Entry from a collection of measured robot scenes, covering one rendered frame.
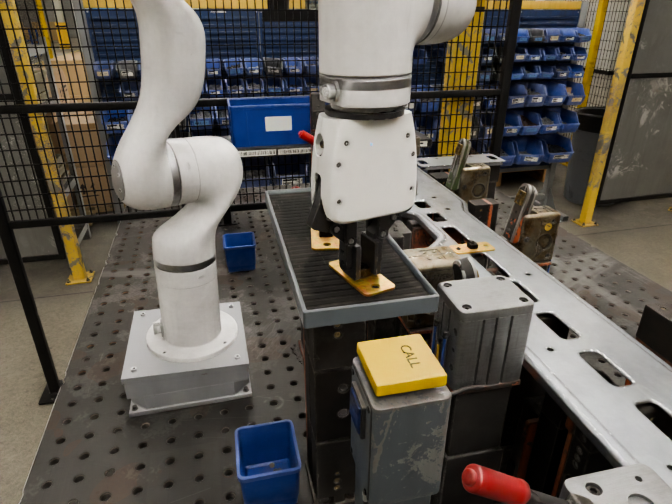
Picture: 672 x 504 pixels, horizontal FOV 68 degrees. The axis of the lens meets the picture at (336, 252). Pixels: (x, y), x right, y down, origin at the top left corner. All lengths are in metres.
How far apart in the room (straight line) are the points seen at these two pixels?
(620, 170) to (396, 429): 3.86
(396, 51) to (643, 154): 3.91
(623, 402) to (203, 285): 0.72
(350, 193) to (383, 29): 0.14
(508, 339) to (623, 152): 3.56
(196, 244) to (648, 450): 0.75
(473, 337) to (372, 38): 0.36
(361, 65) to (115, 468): 0.81
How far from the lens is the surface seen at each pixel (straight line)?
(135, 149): 0.90
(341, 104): 0.45
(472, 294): 0.63
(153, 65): 0.86
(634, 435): 0.67
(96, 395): 1.19
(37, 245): 3.28
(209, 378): 1.05
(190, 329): 1.05
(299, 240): 0.63
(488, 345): 0.64
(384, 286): 0.52
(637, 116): 4.14
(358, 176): 0.46
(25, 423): 2.34
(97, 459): 1.05
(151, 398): 1.08
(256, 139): 1.67
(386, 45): 0.44
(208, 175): 0.93
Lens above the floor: 1.42
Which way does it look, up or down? 26 degrees down
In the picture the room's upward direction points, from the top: straight up
